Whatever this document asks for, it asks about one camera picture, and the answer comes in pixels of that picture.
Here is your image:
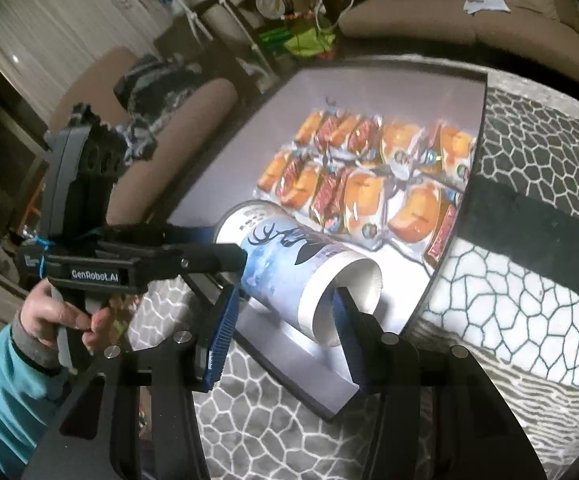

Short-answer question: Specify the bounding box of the green bag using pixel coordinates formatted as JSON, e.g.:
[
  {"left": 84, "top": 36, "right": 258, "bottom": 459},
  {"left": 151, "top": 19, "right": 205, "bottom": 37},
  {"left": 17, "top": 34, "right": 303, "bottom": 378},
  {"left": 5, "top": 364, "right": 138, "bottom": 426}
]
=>
[{"left": 259, "top": 27, "right": 336, "bottom": 58}]

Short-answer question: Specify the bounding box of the blue deer label canister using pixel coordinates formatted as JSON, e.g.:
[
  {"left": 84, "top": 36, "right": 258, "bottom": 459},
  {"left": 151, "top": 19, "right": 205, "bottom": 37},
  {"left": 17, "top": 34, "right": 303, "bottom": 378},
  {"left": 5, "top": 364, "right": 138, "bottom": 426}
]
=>
[{"left": 214, "top": 200, "right": 383, "bottom": 347}]

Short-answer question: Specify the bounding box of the snack bread package sheet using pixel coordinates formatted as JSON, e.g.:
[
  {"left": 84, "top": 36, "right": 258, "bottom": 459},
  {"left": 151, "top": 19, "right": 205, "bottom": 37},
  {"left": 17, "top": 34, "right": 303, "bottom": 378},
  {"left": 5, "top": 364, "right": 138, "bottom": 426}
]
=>
[{"left": 254, "top": 107, "right": 478, "bottom": 271}]

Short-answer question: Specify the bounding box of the grey patterned table cloth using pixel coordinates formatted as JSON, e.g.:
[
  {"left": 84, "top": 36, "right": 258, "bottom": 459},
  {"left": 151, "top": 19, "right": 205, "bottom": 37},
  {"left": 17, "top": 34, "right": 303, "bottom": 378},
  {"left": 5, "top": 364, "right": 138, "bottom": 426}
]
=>
[{"left": 163, "top": 56, "right": 579, "bottom": 479}]

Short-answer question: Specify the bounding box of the white paper on sofa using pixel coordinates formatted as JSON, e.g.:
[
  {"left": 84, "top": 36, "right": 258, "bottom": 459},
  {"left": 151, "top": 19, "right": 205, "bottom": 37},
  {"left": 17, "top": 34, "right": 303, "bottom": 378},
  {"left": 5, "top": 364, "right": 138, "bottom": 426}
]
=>
[{"left": 463, "top": 0, "right": 511, "bottom": 15}]

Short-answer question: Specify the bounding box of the person left hand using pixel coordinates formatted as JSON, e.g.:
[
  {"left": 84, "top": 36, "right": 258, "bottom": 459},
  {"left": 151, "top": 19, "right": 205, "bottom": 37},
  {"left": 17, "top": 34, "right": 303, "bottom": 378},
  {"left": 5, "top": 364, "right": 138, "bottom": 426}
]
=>
[{"left": 19, "top": 280, "right": 122, "bottom": 352}]

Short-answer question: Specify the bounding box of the black white patterned blanket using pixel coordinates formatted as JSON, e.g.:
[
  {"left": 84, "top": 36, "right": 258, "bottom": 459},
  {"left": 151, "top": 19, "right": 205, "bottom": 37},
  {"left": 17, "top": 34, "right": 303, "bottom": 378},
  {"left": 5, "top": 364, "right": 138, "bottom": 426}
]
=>
[{"left": 114, "top": 54, "right": 206, "bottom": 166}]

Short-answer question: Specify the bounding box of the teal sleeve left forearm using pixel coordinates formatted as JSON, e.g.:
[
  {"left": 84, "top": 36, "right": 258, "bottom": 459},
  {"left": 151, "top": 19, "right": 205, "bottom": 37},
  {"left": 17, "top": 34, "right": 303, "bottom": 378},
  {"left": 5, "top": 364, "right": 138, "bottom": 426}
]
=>
[{"left": 0, "top": 316, "right": 69, "bottom": 479}]

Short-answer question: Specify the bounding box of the brown sofa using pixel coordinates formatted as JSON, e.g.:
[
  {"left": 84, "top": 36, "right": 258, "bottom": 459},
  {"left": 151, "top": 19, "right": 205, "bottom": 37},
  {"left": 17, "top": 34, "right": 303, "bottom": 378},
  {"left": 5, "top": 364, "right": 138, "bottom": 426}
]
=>
[{"left": 339, "top": 0, "right": 579, "bottom": 79}]

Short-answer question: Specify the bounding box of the black storage box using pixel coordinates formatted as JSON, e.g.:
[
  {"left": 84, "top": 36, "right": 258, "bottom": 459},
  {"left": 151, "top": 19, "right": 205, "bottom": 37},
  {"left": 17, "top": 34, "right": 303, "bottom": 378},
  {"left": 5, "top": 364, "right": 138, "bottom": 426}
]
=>
[{"left": 169, "top": 58, "right": 488, "bottom": 419}]

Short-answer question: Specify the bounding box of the white clothes rack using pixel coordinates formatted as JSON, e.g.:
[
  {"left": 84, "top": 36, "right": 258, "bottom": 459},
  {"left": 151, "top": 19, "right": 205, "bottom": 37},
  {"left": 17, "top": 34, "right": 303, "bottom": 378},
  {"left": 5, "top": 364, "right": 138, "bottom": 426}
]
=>
[{"left": 174, "top": 0, "right": 261, "bottom": 53}]

